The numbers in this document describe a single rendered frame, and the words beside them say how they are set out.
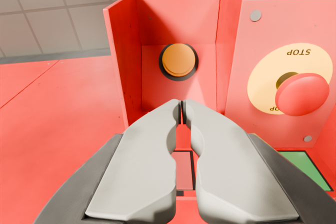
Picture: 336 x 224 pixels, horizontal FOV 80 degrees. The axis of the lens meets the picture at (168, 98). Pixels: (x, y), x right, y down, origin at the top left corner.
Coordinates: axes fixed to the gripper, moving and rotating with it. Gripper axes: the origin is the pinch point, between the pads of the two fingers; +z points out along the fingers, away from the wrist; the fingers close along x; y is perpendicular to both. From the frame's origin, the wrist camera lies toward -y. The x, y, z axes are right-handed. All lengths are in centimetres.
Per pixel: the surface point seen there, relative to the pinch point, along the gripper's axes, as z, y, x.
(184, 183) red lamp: 2.0, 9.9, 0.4
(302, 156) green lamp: 5.2, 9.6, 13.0
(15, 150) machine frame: 21.2, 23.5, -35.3
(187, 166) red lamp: 3.9, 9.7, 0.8
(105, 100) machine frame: 38.9, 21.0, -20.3
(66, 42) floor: 85, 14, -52
